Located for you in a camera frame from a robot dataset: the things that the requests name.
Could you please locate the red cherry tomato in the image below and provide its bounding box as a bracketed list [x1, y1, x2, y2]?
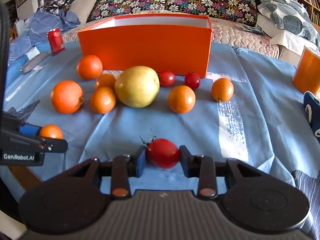
[140, 137, 181, 169]
[184, 72, 201, 90]
[159, 70, 176, 87]

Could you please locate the small orange far left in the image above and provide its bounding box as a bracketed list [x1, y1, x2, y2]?
[39, 124, 63, 139]

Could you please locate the large orange tomato lower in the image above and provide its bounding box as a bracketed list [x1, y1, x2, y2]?
[51, 80, 84, 114]

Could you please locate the large orange tomato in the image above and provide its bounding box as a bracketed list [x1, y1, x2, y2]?
[51, 80, 84, 114]
[76, 55, 103, 80]

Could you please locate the metal spoon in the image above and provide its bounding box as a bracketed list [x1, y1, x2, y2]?
[21, 51, 49, 74]

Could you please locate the small orange fruit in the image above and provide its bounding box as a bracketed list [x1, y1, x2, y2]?
[167, 85, 196, 114]
[89, 87, 117, 114]
[212, 77, 234, 102]
[95, 73, 116, 89]

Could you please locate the blue patterned tablecloth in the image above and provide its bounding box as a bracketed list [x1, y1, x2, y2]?
[0, 39, 320, 230]

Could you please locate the small orange fruit right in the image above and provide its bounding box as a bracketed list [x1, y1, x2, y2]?
[212, 77, 234, 102]

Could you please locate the large yellow pear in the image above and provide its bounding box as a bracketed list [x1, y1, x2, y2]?
[114, 66, 160, 108]

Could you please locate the large orange tomato upper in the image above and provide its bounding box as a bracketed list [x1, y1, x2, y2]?
[76, 55, 103, 80]

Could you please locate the red soda can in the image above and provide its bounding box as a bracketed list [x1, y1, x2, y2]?
[47, 28, 65, 55]

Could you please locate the orange cardboard box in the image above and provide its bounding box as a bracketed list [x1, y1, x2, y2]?
[78, 13, 213, 78]

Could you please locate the white cushion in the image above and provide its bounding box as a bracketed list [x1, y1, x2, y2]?
[69, 0, 97, 24]

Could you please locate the orange lidded plastic container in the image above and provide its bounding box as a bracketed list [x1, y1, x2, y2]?
[292, 47, 320, 96]

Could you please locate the pink quilted sofa cover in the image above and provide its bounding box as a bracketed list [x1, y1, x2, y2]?
[62, 10, 280, 59]

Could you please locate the floral cushion left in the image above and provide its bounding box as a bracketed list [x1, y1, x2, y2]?
[87, 0, 166, 22]

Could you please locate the floral cushion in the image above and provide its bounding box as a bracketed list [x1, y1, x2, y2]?
[165, 0, 257, 27]
[87, 0, 166, 22]

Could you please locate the floral cushion right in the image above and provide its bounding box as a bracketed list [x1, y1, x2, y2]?
[165, 0, 257, 27]

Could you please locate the grey dotted pillow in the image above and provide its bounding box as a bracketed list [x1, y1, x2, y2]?
[258, 0, 319, 47]

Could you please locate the black braided cable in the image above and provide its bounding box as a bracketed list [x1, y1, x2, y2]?
[0, 3, 11, 120]

